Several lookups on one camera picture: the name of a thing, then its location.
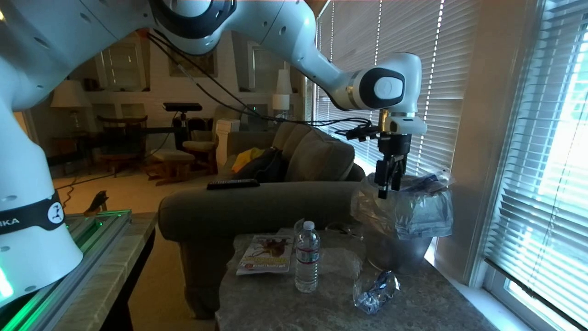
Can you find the husky workbench table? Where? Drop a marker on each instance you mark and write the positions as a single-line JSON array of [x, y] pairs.
[[95, 296]]

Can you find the left window blinds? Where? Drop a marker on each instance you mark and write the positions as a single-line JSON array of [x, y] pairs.
[[405, 68]]

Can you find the beige sofa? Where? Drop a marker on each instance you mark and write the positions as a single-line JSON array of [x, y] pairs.
[[313, 177]]

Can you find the black camera on stand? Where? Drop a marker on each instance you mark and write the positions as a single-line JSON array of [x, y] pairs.
[[181, 125]]

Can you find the window blinds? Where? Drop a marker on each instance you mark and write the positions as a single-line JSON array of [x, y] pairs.
[[539, 223], [405, 68]]

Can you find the right window blinds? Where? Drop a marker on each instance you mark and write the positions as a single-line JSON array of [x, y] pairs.
[[539, 223]]

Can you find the clear plastic water bottle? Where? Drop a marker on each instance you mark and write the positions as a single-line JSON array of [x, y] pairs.
[[308, 257]]

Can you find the dark throw pillow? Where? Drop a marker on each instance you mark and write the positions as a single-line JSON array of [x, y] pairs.
[[267, 167]]

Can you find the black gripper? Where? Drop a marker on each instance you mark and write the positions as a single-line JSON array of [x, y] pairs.
[[392, 166]]

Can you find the crumpled clear plastic wrapper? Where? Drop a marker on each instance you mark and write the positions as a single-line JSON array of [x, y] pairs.
[[374, 289]]

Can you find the magazine with animal cover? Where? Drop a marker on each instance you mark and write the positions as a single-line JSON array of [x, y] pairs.
[[267, 254]]

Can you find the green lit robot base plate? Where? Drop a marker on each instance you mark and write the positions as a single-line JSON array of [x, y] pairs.
[[41, 270]]

